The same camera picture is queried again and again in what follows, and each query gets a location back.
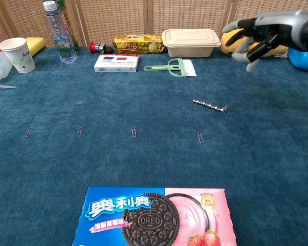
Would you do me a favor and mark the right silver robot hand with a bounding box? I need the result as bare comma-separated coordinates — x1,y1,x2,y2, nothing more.
222,9,308,73

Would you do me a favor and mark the metal bead chain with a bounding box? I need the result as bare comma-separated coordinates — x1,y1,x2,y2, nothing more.
192,99,224,111

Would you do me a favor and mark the yellow plush toy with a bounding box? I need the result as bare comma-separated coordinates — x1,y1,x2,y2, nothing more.
221,27,290,56

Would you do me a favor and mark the blue detergent bottle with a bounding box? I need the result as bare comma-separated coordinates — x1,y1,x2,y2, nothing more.
287,47,308,72

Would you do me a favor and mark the beige lidded lunch box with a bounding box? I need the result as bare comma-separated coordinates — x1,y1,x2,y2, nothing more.
162,28,222,58

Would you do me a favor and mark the green hand brush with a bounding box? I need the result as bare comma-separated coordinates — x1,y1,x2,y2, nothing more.
144,58,198,78

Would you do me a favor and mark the yellow biscuit pack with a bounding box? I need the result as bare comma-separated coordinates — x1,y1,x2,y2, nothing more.
112,34,165,55

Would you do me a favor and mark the woven folding screen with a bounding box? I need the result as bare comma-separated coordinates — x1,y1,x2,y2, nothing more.
0,0,308,49

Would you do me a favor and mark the white box red blue print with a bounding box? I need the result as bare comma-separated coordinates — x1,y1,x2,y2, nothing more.
93,53,140,73

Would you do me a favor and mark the blue carpet table cover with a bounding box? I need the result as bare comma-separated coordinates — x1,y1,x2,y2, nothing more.
0,46,308,246

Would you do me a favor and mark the red emergency stop button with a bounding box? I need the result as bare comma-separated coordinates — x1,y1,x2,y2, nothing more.
89,40,114,54

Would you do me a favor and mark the brown tea bottle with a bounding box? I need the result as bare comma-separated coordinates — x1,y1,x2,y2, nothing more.
55,0,81,52

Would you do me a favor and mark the clear water bottle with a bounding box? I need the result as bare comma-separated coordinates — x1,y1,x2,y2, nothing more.
43,1,79,65

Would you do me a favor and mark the Oreo strawberry cookie box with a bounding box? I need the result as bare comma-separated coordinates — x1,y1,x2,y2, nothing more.
71,186,238,246

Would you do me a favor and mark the yellow sponge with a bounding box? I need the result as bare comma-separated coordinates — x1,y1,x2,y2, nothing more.
25,37,47,57

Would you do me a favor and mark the white paper cup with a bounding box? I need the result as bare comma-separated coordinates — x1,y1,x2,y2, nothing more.
0,37,36,74

